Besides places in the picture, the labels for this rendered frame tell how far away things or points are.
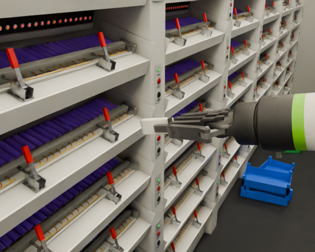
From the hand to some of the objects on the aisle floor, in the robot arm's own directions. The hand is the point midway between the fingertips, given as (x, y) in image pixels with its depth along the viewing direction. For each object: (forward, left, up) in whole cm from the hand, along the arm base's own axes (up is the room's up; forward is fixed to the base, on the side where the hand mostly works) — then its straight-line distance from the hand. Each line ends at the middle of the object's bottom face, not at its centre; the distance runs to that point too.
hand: (157, 126), depth 70 cm
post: (+26, -34, -107) cm, 115 cm away
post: (+23, -104, -109) cm, 152 cm away
